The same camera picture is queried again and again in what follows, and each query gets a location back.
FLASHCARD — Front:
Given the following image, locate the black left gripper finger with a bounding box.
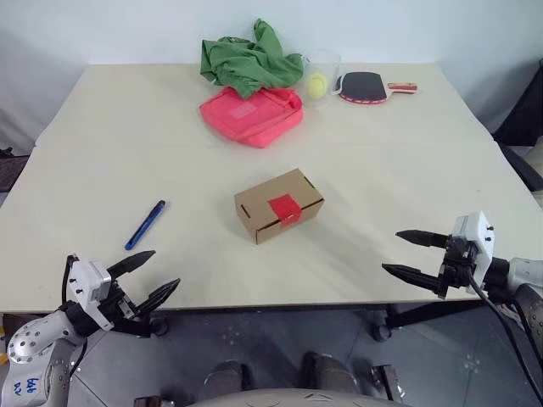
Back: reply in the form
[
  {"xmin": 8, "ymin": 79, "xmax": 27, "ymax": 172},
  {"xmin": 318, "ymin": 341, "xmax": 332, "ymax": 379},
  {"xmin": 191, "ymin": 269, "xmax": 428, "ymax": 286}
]
[
  {"xmin": 134, "ymin": 277, "xmax": 182, "ymax": 320},
  {"xmin": 106, "ymin": 249, "xmax": 157, "ymax": 282}
]

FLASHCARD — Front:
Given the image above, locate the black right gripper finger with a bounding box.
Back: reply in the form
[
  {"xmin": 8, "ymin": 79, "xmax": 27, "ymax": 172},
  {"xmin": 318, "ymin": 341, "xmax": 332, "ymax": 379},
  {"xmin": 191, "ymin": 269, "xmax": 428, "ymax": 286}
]
[
  {"xmin": 395, "ymin": 229, "xmax": 451, "ymax": 249},
  {"xmin": 381, "ymin": 264, "xmax": 447, "ymax": 300}
]

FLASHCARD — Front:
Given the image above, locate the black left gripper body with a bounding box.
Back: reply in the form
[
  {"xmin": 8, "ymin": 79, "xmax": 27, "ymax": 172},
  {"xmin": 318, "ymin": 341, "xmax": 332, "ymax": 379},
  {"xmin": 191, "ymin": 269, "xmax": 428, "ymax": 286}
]
[{"xmin": 98, "ymin": 282, "xmax": 153, "ymax": 339}]

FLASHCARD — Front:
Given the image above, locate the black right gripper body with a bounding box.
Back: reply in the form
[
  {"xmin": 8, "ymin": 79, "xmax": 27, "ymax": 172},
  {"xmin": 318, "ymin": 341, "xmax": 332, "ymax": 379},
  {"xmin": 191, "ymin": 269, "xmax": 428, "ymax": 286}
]
[{"xmin": 439, "ymin": 233, "xmax": 479, "ymax": 291}]

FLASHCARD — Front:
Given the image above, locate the cardboard box with red tape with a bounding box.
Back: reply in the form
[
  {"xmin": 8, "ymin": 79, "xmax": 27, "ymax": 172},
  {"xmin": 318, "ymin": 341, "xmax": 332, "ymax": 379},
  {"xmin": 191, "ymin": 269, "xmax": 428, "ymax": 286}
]
[{"xmin": 233, "ymin": 167, "xmax": 326, "ymax": 247}]

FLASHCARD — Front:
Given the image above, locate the black castor wheel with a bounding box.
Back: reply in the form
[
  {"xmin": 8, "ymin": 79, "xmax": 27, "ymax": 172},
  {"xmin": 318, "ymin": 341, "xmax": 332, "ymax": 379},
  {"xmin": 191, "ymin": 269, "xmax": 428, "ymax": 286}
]
[
  {"xmin": 148, "ymin": 313, "xmax": 169, "ymax": 337},
  {"xmin": 372, "ymin": 320, "xmax": 393, "ymax": 342}
]

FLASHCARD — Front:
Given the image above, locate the black table leg bar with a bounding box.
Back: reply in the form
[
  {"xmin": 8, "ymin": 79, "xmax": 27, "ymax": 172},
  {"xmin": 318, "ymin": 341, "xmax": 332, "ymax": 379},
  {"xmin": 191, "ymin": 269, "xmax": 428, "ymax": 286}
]
[{"xmin": 383, "ymin": 296, "xmax": 489, "ymax": 331}]

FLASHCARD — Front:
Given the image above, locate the dark brown block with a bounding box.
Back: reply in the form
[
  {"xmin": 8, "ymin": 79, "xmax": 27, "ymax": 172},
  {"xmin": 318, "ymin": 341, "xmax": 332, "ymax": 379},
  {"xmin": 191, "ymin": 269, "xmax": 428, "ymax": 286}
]
[
  {"xmin": 367, "ymin": 363, "xmax": 403, "ymax": 403},
  {"xmin": 132, "ymin": 395, "xmax": 176, "ymax": 407}
]

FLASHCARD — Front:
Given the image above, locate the dark rounded grey shape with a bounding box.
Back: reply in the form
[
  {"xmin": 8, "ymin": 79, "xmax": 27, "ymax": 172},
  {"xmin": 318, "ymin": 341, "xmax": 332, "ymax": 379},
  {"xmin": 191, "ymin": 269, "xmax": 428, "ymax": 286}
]
[
  {"xmin": 202, "ymin": 359, "xmax": 252, "ymax": 402},
  {"xmin": 299, "ymin": 350, "xmax": 358, "ymax": 394}
]

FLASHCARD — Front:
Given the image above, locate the black stand base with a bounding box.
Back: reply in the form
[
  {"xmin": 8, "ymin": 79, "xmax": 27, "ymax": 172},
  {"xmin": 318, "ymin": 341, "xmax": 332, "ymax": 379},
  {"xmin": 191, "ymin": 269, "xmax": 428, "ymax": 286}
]
[{"xmin": 0, "ymin": 147, "xmax": 31, "ymax": 192}]

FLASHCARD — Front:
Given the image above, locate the black table tennis paddle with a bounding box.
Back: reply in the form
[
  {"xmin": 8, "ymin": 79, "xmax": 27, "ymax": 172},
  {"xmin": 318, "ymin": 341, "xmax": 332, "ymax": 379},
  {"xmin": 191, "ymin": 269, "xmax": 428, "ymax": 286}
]
[{"xmin": 337, "ymin": 70, "xmax": 419, "ymax": 105}]

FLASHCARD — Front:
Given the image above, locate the grey robot torso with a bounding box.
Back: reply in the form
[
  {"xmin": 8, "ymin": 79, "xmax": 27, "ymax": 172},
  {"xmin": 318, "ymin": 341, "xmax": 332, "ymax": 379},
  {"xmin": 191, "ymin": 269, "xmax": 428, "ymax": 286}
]
[{"xmin": 186, "ymin": 387, "xmax": 409, "ymax": 407}]

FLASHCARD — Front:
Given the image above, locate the pink fabric pouch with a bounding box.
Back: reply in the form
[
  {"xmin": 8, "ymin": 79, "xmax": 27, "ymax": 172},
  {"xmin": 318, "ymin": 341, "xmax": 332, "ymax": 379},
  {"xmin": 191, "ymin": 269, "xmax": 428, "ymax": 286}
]
[{"xmin": 199, "ymin": 86, "xmax": 305, "ymax": 150}]

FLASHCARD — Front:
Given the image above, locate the yellow tennis ball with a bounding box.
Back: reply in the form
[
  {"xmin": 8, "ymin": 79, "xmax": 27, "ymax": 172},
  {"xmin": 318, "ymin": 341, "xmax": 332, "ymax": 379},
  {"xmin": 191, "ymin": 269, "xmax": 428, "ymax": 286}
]
[{"xmin": 306, "ymin": 72, "xmax": 329, "ymax": 101}]

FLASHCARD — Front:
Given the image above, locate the clear plastic measuring cup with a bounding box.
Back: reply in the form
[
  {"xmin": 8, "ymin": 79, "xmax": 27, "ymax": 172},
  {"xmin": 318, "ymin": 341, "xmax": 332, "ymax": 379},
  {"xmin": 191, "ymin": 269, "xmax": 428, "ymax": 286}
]
[{"xmin": 301, "ymin": 47, "xmax": 344, "ymax": 109}]

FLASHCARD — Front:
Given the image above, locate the crumpled green cloth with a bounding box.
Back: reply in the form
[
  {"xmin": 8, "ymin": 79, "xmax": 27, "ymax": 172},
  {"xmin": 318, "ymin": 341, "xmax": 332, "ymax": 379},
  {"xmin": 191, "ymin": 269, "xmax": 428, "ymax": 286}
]
[{"xmin": 199, "ymin": 18, "xmax": 305, "ymax": 100}]

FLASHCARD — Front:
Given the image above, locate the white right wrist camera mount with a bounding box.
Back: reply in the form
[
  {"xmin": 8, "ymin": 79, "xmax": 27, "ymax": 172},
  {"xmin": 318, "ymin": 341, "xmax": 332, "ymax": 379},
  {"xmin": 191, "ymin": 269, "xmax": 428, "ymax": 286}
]
[{"xmin": 449, "ymin": 210, "xmax": 494, "ymax": 296}]

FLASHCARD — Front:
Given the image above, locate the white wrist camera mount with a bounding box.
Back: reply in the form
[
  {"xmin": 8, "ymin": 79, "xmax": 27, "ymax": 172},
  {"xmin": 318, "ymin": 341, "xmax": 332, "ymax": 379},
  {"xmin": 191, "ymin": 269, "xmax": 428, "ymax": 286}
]
[
  {"xmin": 66, "ymin": 257, "xmax": 115, "ymax": 332},
  {"xmin": 449, "ymin": 210, "xmax": 494, "ymax": 296}
]

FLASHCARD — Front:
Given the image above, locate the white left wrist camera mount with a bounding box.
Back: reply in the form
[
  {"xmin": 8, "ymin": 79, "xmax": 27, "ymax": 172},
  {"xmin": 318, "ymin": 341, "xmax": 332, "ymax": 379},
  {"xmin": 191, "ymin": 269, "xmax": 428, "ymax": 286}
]
[{"xmin": 66, "ymin": 257, "xmax": 115, "ymax": 332}]

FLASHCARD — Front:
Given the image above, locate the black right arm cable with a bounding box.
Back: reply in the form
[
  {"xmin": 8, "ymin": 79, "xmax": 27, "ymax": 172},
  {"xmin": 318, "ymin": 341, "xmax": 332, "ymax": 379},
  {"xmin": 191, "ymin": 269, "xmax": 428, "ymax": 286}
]
[{"xmin": 468, "ymin": 273, "xmax": 543, "ymax": 406}]

